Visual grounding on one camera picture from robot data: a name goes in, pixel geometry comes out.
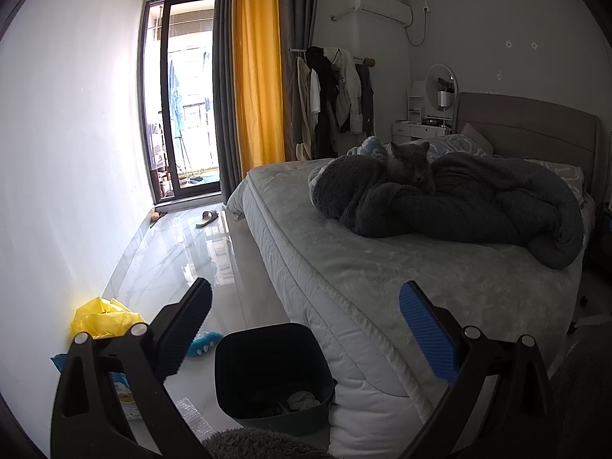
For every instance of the beige coat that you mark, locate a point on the beige coat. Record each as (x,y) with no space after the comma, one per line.
(303,105)

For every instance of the yellow curtain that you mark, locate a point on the yellow curtain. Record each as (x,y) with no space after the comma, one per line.
(258,67)

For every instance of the grey cat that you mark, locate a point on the grey cat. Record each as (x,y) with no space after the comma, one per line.
(406,167)

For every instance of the grey curtain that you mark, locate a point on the grey curtain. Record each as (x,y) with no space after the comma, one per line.
(299,9)
(224,81)

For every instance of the white cloth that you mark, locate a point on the white cloth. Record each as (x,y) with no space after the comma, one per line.
(303,399)

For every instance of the clothes rack rail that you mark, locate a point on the clothes rack rail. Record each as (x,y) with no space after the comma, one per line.
(363,61)

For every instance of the white air conditioner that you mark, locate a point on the white air conditioner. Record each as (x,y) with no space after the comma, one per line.
(382,7)

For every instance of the blue hanging laundry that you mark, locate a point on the blue hanging laundry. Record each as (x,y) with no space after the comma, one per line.
(175,100)

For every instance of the white jacket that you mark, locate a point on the white jacket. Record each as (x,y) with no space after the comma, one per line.
(349,95)

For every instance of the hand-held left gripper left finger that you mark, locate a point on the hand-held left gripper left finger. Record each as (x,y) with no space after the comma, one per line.
(191,315)

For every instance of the black-framed sliding glass door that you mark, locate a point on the black-framed sliding glass door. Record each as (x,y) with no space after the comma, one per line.
(162,105)

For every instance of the dark grey fleece blanket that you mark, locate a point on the dark grey fleece blanket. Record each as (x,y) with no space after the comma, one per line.
(478,210)

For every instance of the grey fleece clothing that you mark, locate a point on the grey fleece clothing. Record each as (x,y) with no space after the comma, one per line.
(258,447)

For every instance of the round vanity mirror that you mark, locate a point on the round vanity mirror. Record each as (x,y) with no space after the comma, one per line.
(440,74)

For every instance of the white desktop organizer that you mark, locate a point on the white desktop organizer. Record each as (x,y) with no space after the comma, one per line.
(415,100)

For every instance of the black garment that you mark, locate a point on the black garment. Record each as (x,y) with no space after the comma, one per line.
(325,95)

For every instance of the white vanity table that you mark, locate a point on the white vanity table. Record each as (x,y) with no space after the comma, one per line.
(416,130)

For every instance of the dark teal trash bin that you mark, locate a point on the dark teal trash bin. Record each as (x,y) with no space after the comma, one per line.
(267,358)

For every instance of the blue plush toy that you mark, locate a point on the blue plush toy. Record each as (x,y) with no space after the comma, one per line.
(203,343)

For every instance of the grey slipper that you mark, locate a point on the grey slipper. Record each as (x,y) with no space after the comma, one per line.
(207,219)

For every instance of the blue printed packet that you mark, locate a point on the blue printed packet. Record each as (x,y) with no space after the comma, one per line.
(122,387)

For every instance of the white cylinder lamp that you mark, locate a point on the white cylinder lamp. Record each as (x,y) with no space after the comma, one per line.
(444,99)

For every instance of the beige upholstered headboard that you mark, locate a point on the beige upholstered headboard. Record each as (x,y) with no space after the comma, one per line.
(526,124)

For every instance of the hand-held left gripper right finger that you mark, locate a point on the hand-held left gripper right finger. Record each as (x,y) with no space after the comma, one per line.
(430,334)

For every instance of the yellow plastic bag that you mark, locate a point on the yellow plastic bag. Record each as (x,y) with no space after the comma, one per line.
(103,318)

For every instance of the bed with grey sheet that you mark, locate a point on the bed with grey sheet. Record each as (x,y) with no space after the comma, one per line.
(382,272)

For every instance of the beige pillow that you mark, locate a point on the beige pillow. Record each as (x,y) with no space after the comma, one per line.
(475,134)

